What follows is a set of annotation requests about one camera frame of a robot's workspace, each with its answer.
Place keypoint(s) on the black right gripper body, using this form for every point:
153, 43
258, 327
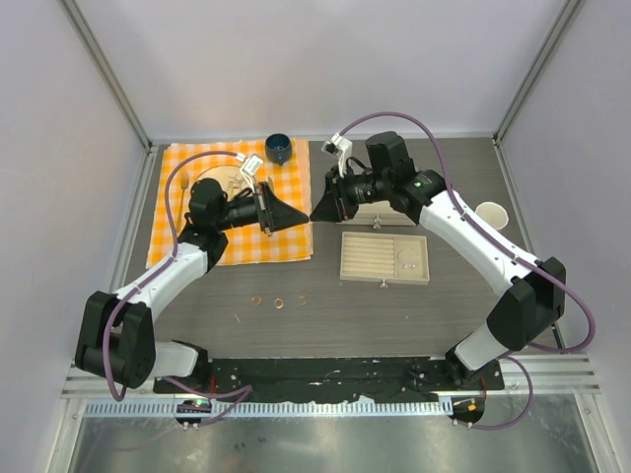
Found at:
340, 194

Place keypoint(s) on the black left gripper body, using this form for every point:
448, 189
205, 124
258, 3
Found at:
266, 209

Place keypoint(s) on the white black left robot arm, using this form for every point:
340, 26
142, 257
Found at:
117, 339

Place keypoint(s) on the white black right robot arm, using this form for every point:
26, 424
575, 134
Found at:
529, 289

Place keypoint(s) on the beige jewelry box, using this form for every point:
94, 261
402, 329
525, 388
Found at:
377, 215

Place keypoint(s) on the beige jewelry drawer tray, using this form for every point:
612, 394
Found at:
384, 258

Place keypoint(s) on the bird pattern ceramic plate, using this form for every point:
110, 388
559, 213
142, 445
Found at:
229, 177

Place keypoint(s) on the dark blue ceramic mug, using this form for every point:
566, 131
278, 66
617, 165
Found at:
278, 149

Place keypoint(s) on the gold fork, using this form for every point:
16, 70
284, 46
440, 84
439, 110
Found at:
184, 179

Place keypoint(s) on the yellow white checkered cloth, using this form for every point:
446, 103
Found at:
291, 183

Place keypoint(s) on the pink ceramic mug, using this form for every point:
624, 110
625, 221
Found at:
494, 214

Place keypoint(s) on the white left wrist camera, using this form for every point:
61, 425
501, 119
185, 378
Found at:
248, 171

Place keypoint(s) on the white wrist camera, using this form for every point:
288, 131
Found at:
248, 171
339, 148

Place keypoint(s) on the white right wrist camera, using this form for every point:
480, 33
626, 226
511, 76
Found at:
339, 148

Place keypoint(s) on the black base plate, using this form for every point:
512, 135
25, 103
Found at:
334, 380

